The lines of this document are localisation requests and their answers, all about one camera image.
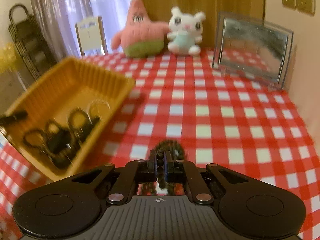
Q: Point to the white bunny plush toy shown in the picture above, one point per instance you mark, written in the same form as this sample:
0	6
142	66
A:
183	40

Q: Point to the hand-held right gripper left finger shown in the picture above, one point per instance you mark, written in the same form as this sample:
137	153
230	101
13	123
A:
153	167

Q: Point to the pink starfish plush toy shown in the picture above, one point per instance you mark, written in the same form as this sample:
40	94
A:
140	30

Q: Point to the lilac lace curtain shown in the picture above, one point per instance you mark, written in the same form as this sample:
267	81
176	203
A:
100	0

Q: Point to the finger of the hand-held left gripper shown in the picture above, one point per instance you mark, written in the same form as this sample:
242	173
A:
15	117

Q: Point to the glass sand picture frame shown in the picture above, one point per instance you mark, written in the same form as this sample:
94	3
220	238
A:
252	45

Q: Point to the black square watch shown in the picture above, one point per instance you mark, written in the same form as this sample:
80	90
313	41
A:
58	142

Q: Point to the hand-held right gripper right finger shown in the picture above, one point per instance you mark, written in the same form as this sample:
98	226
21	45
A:
170	167

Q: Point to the yellow object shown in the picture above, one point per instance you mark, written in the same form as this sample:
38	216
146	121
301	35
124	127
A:
7	57

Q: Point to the white wooden chair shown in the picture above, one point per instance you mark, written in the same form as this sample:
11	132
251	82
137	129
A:
90	35

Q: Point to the red checkered tablecloth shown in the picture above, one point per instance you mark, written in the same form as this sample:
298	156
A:
225	120

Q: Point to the dark folding rack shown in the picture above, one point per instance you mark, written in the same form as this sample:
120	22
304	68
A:
30	47

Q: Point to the yellow plastic tray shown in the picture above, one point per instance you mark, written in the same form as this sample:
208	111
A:
82	80

